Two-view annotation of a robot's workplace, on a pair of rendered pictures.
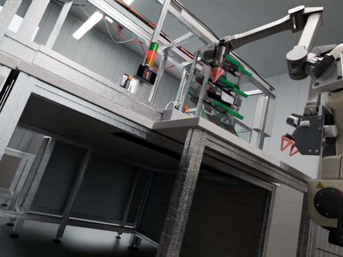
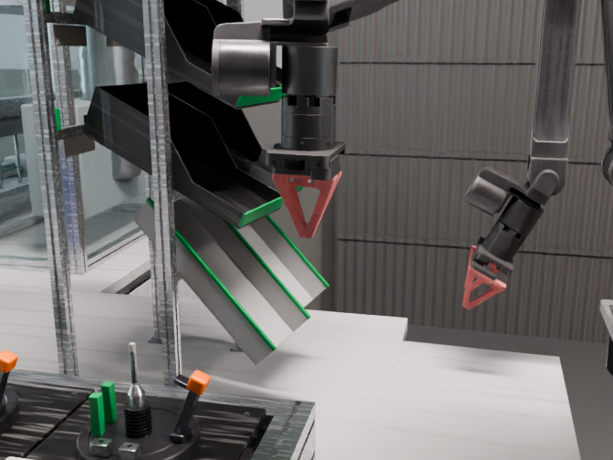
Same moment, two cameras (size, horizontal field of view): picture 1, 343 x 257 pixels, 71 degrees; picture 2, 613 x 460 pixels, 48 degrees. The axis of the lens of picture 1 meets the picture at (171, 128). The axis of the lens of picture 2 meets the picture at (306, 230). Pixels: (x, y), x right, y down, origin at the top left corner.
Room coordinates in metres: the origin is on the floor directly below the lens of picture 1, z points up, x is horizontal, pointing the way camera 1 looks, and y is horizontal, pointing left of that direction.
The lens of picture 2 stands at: (0.62, 0.34, 1.43)
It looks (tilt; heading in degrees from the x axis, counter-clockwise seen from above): 15 degrees down; 318
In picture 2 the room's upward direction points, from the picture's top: straight up
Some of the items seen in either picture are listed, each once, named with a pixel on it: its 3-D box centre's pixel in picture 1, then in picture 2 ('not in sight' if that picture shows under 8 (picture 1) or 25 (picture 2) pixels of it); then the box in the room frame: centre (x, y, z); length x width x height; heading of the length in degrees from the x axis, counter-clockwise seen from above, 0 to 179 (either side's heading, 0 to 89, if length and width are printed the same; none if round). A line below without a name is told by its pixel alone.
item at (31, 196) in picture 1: (136, 201); not in sight; (2.81, 0.16, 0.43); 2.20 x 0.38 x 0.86; 126
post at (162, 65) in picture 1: (153, 94); not in sight; (2.44, 0.28, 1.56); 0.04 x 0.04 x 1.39; 36
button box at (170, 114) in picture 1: (184, 123); not in sight; (1.07, -0.05, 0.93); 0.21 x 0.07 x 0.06; 126
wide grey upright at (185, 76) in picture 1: (177, 107); not in sight; (2.65, -0.01, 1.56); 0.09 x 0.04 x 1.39; 126
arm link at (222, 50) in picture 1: (220, 53); (303, 69); (1.17, -0.15, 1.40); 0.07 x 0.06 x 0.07; 50
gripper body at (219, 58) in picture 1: (218, 62); (308, 129); (1.17, -0.15, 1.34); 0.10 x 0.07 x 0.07; 125
